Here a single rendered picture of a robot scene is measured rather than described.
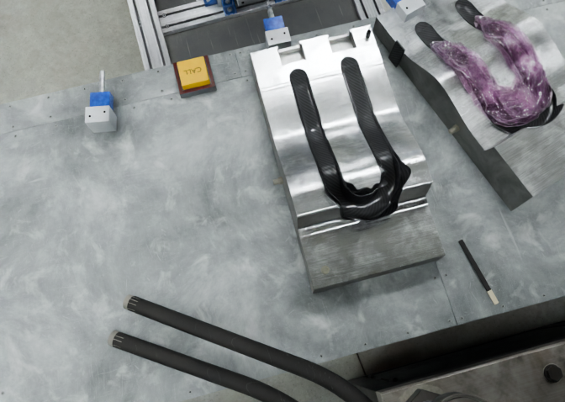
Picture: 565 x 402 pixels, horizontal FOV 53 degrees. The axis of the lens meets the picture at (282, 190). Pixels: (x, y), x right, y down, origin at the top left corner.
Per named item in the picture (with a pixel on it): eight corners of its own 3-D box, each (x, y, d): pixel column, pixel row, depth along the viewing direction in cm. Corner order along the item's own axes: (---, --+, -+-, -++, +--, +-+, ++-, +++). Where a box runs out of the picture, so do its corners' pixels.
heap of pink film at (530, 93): (420, 48, 121) (430, 28, 114) (487, 10, 124) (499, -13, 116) (496, 145, 115) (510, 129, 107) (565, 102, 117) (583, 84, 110)
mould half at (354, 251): (252, 73, 126) (248, 40, 113) (364, 47, 128) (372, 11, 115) (312, 293, 112) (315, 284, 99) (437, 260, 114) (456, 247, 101)
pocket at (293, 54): (276, 55, 121) (276, 46, 118) (300, 50, 122) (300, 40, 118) (282, 74, 120) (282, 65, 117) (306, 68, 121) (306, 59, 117)
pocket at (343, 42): (324, 44, 122) (326, 34, 119) (348, 38, 123) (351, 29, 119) (330, 62, 121) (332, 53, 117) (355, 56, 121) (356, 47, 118)
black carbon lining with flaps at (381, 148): (285, 76, 118) (285, 52, 109) (359, 58, 119) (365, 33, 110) (331, 234, 108) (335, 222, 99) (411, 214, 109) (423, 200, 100)
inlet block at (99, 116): (94, 78, 126) (87, 66, 121) (117, 76, 126) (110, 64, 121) (92, 133, 122) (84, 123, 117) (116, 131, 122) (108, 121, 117)
